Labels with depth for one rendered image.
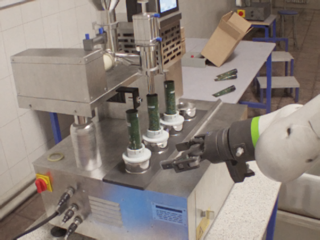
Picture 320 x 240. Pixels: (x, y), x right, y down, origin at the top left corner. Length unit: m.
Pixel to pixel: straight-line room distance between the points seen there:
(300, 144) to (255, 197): 0.75
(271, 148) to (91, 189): 0.55
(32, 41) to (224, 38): 1.32
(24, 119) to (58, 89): 1.79
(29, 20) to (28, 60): 1.74
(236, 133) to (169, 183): 0.23
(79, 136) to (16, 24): 1.75
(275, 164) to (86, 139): 0.53
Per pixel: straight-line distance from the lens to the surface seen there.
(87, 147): 1.04
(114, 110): 1.35
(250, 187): 1.44
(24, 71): 1.08
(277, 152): 0.67
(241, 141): 0.83
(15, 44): 2.68
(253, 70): 2.71
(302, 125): 0.66
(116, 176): 1.01
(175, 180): 0.99
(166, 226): 1.01
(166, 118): 1.16
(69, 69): 0.97
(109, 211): 1.07
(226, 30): 2.69
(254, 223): 1.27
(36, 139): 2.91
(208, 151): 0.87
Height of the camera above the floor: 1.56
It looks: 24 degrees down
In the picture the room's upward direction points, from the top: 5 degrees counter-clockwise
